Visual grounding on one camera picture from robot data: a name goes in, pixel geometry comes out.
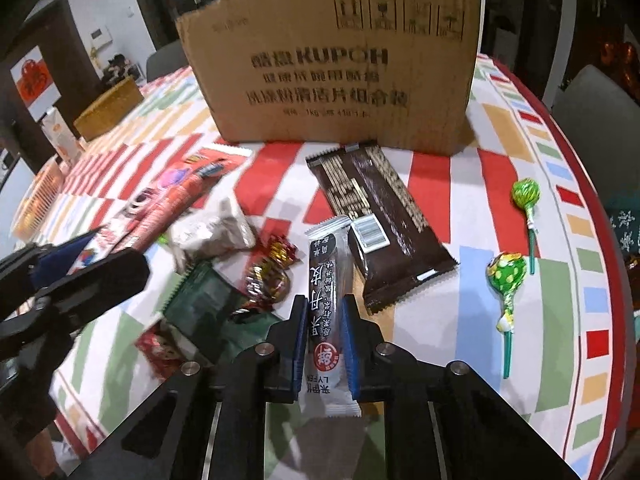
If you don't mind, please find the red gold wrapped candy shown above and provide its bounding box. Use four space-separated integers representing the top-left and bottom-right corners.
243 240 297 307

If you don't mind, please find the orange white carton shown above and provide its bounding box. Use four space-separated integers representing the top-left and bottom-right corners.
40 107 87 163

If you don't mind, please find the dark brown snack packet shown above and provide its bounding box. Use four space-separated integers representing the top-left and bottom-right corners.
347 214 459 316

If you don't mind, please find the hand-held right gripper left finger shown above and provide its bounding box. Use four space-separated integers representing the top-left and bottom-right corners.
67 296 307 480

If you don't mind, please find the bag of oranges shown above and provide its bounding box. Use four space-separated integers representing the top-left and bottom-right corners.
13 159 63 241

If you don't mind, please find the orange shiny decoration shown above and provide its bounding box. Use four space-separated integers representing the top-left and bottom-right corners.
598 39 638 92

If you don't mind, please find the black snack bar packet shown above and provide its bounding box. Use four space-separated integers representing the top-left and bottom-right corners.
298 215 362 419

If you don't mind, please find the colourful checked tablecloth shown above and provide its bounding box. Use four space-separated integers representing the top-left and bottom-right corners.
10 52 638 480

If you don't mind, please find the grey chair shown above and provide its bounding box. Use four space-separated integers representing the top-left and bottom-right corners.
550 64 640 206
146 40 191 82

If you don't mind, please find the red door poster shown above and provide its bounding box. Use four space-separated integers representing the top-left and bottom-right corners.
10 45 62 122

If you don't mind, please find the green yellow lollipop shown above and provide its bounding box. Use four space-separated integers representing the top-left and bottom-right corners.
486 253 527 379

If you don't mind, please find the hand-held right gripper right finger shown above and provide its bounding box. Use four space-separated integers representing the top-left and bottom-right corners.
341 294 576 480

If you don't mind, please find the long red snack packet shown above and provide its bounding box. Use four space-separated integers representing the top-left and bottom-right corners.
64 145 252 261

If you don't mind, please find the brown cardboard box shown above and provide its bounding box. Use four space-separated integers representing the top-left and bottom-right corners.
175 0 484 157

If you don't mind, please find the grey white snack packet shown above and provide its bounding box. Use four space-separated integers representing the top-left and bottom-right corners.
169 197 258 273

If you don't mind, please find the green snowflake cushion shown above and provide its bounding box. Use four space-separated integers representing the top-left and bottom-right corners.
607 198 640 263

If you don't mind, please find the yellow woven basket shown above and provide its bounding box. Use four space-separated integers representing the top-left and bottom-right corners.
74 77 143 142

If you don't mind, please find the small red snack packet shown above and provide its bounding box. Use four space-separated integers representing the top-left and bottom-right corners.
136 324 201 382

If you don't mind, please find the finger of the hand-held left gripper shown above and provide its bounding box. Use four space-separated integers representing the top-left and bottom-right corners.
0 229 103 308
0 251 151 358

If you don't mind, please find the dark green snack packet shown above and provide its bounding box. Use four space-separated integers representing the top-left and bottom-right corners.
163 264 282 364

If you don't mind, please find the brown striped wafer packet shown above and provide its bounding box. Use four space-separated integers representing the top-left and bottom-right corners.
305 142 429 241

